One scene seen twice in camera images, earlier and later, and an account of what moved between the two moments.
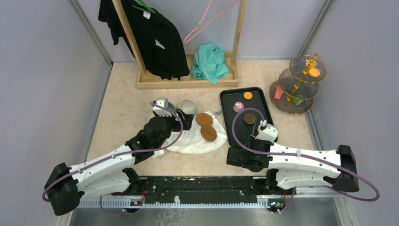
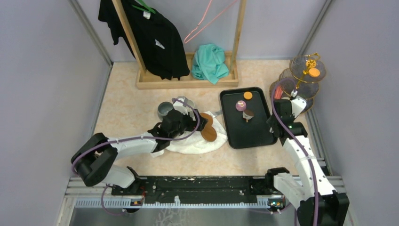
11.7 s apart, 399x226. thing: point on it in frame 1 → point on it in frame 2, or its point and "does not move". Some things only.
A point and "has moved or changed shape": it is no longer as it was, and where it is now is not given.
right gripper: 248,146 → 270,121
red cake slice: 278,92 does not move
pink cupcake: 238,107 does not move
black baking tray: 243,108 does not move
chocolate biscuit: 249,118 has moved or changed shape
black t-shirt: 158,39 does not move
